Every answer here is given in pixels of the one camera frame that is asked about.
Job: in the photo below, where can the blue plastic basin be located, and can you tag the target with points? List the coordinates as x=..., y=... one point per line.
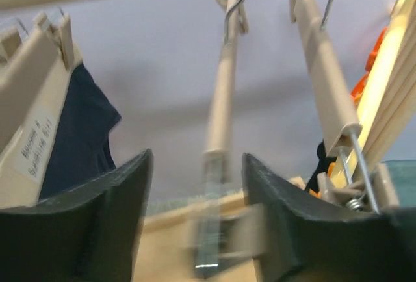
x=403, y=176

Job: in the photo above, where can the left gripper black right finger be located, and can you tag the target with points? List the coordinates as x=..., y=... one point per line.
x=308, y=239

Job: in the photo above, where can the beige clip hanger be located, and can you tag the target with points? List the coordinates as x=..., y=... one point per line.
x=36, y=68
x=341, y=127
x=217, y=221

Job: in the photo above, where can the black underwear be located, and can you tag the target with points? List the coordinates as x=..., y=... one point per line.
x=323, y=165

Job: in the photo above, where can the wooden drying rack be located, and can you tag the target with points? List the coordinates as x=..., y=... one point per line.
x=156, y=61

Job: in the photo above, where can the navy blue underwear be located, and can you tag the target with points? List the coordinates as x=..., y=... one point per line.
x=81, y=151

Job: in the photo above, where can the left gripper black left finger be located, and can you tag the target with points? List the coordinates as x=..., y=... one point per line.
x=89, y=233

